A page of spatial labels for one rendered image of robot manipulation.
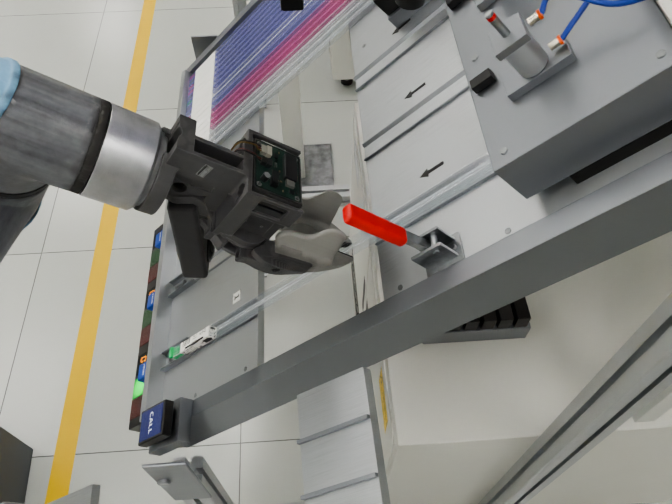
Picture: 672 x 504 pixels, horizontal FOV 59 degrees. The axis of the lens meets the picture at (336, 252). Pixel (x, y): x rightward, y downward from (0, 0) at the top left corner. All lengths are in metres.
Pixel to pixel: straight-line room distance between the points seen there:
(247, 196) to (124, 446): 1.18
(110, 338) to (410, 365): 1.01
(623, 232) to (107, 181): 0.37
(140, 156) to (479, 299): 0.29
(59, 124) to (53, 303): 1.40
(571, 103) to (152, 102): 1.96
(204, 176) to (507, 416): 0.59
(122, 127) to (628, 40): 0.35
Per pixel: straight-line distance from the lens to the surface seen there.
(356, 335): 0.53
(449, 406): 0.89
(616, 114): 0.43
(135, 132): 0.47
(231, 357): 0.70
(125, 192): 0.47
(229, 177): 0.48
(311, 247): 0.54
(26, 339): 1.81
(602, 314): 1.03
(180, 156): 0.46
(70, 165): 0.46
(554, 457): 0.87
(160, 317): 0.85
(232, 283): 0.75
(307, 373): 0.60
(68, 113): 0.46
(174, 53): 2.48
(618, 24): 0.46
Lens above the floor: 1.45
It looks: 56 degrees down
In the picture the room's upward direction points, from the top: straight up
